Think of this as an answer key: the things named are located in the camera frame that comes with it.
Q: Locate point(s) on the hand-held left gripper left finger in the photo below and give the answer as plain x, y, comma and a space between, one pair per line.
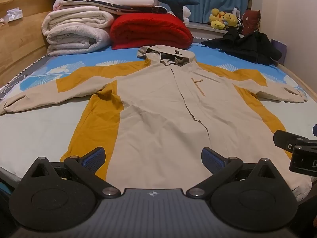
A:
95, 159

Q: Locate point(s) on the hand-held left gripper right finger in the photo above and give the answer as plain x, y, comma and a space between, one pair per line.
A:
211, 160

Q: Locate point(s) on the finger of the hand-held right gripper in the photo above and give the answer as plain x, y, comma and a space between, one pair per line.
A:
284, 140

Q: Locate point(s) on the beige and mustard hooded jacket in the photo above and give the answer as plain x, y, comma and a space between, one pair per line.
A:
158, 129

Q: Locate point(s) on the black clothes pile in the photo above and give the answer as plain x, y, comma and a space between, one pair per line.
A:
242, 45

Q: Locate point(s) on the blue white printed bed sheet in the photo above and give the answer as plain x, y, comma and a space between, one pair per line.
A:
32, 129

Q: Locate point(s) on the purple box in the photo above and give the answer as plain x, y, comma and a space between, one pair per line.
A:
281, 48

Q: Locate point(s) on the dark red plush pillow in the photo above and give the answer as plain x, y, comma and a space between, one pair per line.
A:
251, 22

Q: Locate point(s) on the white rolled quilt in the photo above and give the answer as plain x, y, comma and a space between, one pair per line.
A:
74, 33

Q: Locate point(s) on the white window sill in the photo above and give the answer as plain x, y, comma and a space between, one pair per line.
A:
205, 31

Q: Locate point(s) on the yellow duck plush toy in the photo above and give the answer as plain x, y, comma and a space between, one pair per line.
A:
231, 19
215, 17

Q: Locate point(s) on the red folded quilt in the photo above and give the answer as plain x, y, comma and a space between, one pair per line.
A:
148, 31

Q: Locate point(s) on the dark trimmed white quilt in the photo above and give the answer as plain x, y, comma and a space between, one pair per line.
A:
128, 8

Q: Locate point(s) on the clear tissue packet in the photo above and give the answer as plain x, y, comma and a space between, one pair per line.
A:
13, 14

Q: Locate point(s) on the wooden bed frame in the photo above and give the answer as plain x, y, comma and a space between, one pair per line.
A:
22, 42

